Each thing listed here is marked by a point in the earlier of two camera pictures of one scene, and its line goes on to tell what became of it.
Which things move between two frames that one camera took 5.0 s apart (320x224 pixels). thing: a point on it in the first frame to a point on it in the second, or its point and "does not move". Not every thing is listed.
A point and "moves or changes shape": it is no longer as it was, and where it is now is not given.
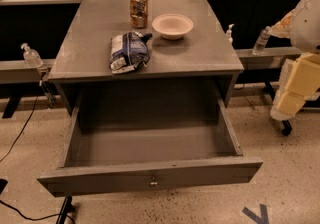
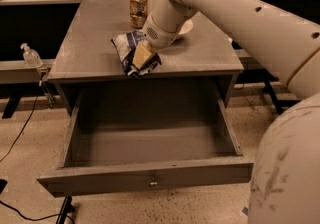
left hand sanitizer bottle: x=31 y=57 does not move
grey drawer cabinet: x=82 y=55 does not move
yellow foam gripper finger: x=303 y=81 to x=142 y=53
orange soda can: x=138 y=9 does not move
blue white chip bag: x=128 y=51 moves or changes shape
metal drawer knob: x=153 y=180 does not move
